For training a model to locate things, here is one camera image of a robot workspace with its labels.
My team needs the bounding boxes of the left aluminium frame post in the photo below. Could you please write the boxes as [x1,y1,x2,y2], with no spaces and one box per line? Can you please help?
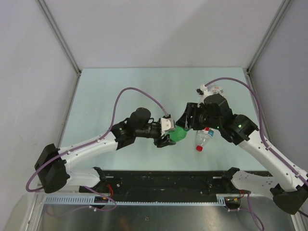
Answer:
[35,0,82,74]

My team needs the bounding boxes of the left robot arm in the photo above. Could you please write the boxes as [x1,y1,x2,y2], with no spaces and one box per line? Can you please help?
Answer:
[35,108,175,193]

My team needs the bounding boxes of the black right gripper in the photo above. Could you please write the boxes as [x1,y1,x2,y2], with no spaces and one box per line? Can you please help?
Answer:
[176,102,221,130]

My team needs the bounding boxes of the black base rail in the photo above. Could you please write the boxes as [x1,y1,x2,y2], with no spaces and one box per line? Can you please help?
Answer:
[79,170,263,203]

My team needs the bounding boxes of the aluminium frame post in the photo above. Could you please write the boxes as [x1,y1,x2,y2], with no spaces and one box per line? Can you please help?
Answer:
[35,0,82,74]
[245,0,293,73]

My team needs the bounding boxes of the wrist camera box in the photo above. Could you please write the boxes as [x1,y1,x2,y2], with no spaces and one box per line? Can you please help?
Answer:
[160,117,175,136]
[196,84,213,104]

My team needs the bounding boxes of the white slotted cable duct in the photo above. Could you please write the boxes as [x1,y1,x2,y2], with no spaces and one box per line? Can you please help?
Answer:
[44,195,242,206]

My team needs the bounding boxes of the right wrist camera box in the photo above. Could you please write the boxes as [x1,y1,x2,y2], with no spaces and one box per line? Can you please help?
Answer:
[196,84,213,104]

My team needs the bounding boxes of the clear bottle red label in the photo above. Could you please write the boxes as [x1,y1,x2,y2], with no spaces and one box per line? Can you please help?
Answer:
[195,127,214,149]

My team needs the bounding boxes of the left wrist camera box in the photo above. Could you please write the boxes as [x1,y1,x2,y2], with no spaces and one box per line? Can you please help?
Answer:
[160,117,175,136]

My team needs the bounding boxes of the right aluminium frame post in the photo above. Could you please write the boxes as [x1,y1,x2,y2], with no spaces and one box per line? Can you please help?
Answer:
[245,0,293,73]

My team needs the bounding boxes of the red bottle cap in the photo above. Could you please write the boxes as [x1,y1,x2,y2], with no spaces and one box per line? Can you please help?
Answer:
[196,145,203,152]

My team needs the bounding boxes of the fruit tea bottle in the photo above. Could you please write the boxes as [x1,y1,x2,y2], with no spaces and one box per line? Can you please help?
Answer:
[207,82,225,97]

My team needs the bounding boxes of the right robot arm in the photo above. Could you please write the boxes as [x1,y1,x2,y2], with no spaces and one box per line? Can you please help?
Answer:
[176,94,308,215]

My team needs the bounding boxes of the green plastic bottle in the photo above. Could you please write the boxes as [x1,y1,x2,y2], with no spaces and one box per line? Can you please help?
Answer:
[169,126,188,142]

